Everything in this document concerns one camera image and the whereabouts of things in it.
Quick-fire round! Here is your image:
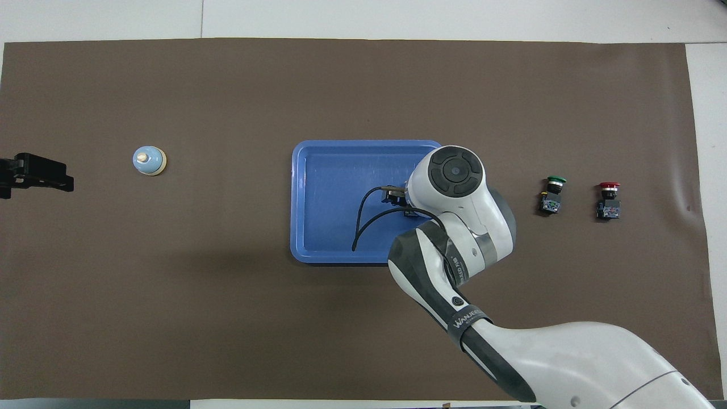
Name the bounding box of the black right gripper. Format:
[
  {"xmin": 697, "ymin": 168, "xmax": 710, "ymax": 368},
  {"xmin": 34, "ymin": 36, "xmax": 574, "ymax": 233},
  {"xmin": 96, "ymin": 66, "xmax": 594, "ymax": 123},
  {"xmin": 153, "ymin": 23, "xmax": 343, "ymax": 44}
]
[{"xmin": 384, "ymin": 191, "xmax": 424, "ymax": 219}]

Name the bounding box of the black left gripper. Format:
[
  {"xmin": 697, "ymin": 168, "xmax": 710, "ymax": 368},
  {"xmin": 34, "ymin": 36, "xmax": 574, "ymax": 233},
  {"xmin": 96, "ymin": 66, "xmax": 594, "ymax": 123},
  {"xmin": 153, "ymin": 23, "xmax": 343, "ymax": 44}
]
[{"xmin": 0, "ymin": 152, "xmax": 74, "ymax": 199}]

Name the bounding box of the light blue desk bell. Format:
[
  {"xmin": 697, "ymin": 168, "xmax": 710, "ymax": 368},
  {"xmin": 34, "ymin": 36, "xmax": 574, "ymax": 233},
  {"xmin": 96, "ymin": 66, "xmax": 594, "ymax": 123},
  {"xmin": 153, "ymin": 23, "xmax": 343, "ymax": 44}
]
[{"xmin": 132, "ymin": 145, "xmax": 168, "ymax": 176}]

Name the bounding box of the green push button switch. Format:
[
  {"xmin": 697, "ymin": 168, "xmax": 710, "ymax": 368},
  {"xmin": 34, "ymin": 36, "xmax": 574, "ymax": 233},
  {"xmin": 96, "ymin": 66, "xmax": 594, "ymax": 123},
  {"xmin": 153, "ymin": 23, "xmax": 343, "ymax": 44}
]
[{"xmin": 538, "ymin": 176, "xmax": 567, "ymax": 215}]

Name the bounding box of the red push button switch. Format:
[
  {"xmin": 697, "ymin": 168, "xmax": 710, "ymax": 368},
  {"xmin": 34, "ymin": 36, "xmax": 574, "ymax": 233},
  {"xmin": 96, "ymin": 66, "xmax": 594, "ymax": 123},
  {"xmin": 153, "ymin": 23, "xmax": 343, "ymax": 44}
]
[{"xmin": 595, "ymin": 182, "xmax": 621, "ymax": 221}]

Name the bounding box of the blue plastic tray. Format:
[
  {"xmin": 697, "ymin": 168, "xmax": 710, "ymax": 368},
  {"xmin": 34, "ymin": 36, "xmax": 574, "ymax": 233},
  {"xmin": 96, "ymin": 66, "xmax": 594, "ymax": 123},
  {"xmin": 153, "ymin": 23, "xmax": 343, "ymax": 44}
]
[{"xmin": 290, "ymin": 140, "xmax": 449, "ymax": 265}]

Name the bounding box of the brown table mat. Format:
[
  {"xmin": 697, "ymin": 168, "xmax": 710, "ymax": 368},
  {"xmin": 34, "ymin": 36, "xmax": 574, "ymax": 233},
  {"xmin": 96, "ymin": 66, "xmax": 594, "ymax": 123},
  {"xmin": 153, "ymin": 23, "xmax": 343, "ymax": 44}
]
[{"xmin": 0, "ymin": 37, "xmax": 723, "ymax": 401}]

